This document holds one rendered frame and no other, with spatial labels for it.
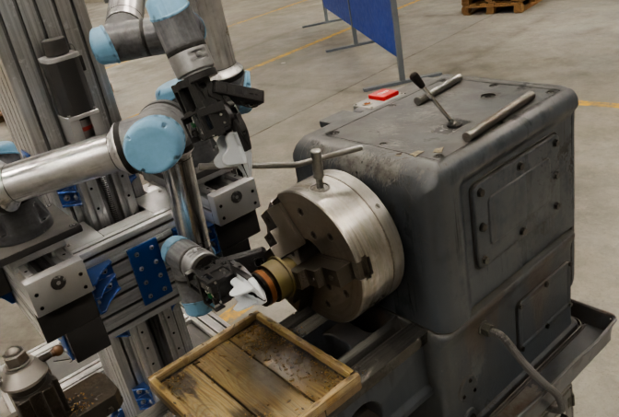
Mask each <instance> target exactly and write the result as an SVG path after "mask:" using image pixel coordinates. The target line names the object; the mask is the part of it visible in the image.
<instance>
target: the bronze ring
mask: <svg viewBox="0 0 619 417"><path fill-rule="evenodd" d="M296 266H297V264H296V263H295V262H294V261H293V260H292V259H290V258H288V257H284V258H283V259H282V260H281V259H280V258H278V257H276V256H272V257H270V258H269V259H268V260H267V262H266V263H264V264H262V265H260V266H259V267H258V268H257V270H256V271H254V272H252V273H251V274H252V276H253V277H254V279H255V280H256V281H257V282H258V283H259V285H260V286H261V287H262V289H263V290H264V292H265V295H266V299H267V302H266V303H264V304H263V305H262V306H264V307H268V306H271V305H272V304H273V303H275V302H280V301H282V300H283V299H285V298H287V297H291V296H293V295H295V294H296V292H297V283H296V280H295V277H294V275H293V273H292V272H291V269H292V268H294V267H296Z"/></svg>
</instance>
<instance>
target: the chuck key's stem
mask: <svg viewBox="0 0 619 417"><path fill-rule="evenodd" d="M310 157H311V158H312V160H313V164H311V165H312V172H313V178H314V179H315V180H316V186H317V187H316V188H317V189H318V190H320V189H324V188H323V182H322V178H323V177H324V174H323V165H322V160H321V150H320V148H313V149H311V150H310Z"/></svg>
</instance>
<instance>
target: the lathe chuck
mask: <svg viewBox="0 0 619 417"><path fill-rule="evenodd" d="M322 182H323V184H326V185H327V186H328V189H327V190H325V191H315V190H313V189H312V187H313V186H314V185H316V180H315V179H314V178H313V176H311V177H308V178H306V179H304V180H302V181H300V182H299V183H297V184H295V185H293V186H291V187H289V188H287V189H285V190H283V191H280V192H279V193H277V197H278V198H279V200H280V201H281V203H282V204H283V205H284V207H285V208H286V211H287V212H288V214H289V215H290V217H291V219H292V220H293V222H294V223H295V225H296V227H297V228H298V230H299V232H300V233H301V235H302V237H304V238H306V239H308V240H309V241H308V242H307V243H306V244H305V245H304V246H303V247H301V248H300V249H298V250H296V251H295V252H293V253H291V254H289V255H288V256H287V257H288V258H290V259H292V260H293V261H294V262H295V263H296V264H297V265H299V264H300V263H301V262H303V261H305V260H307V259H309V258H310V257H312V256H313V255H315V254H317V253H321V254H324V255H328V256H332V257H335V258H338V259H342V260H346V261H351V262H355V263H359V262H361V261H362V260H361V257H363V256H364V257H367V259H368V266H369V268H370V274H369V277H368V278H365V277H364V278H363V279H361V280H360V279H357V278H355V279H354V280H353V281H351V282H350V283H348V284H346V285H345V286H343V287H342V288H339V287H336V286H333V285H330V284H325V285H324V286H322V287H321V288H317V287H315V286H314V291H313V298H312V306H311V308H312V309H313V310H314V311H315V312H317V313H318V314H320V315H321V316H323V317H325V318H327V319H330V320H332V321H336V322H349V321H352V320H354V319H356V318H357V317H358V316H360V315H361V314H363V313H364V312H366V311H367V310H368V309H369V308H368V307H369V306H370V305H371V304H372V303H373V302H374V301H376V300H377V299H378V301H377V302H376V303H375V304H374V305H376V304H377V303H378V302H379V301H380V300H382V299H383V298H384V297H385V296H386V295H387V294H388V293H389V292H390V290H391V286H392V282H393V274H394V269H393V259H392V255H391V248H390V245H389V242H388V239H387V238H386V235H385V233H384V231H383V229H382V227H381V225H380V222H379V221H378V219H377V217H376V216H375V215H374V214H373V212H372V211H371V209H370V208H369V207H368V205H367V204H366V203H365V202H364V201H363V199H362V198H361V197H360V196H359V195H358V194H357V193H356V192H354V191H353V190H352V189H351V188H349V187H348V186H347V185H345V184H344V183H342V182H341V181H340V180H337V179H335V178H332V177H329V176H325V175H324V177H323V178H322ZM374 305H373V306H374ZM373 306H372V307H373Z"/></svg>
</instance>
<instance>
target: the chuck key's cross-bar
mask: <svg viewBox="0 0 619 417"><path fill-rule="evenodd" d="M362 150H363V146H362V145H357V146H353V147H349V148H346V149H343V150H339V151H335V152H331V153H328V154H325V155H321V160H322V161H323V160H327V159H331V158H335V157H338V156H344V155H348V154H351V153H355V152H358V151H362ZM309 164H313V160H312V158H308V159H304V160H300V161H297V162H262V163H252V168H299V167H303V166H307V165H309ZM198 169H239V168H238V167H229V168H217V167H216V166H215V163H199V164H198Z"/></svg>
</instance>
